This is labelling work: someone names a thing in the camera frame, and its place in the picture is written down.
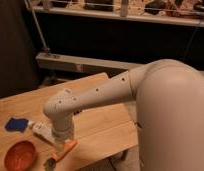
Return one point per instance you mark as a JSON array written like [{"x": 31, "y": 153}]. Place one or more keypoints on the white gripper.
[{"x": 63, "y": 135}]

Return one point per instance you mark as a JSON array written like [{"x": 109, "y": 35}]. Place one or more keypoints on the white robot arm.
[{"x": 170, "y": 112}]

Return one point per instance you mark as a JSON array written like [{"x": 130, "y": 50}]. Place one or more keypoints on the blue cloth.
[{"x": 16, "y": 124}]

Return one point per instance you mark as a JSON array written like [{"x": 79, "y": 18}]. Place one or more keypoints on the orange red bowl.
[{"x": 20, "y": 157}]

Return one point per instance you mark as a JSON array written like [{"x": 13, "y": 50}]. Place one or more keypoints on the metal pole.
[{"x": 45, "y": 47}]

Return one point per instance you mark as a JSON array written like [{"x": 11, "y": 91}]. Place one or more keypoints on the wooden shelf rail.
[{"x": 172, "y": 12}]

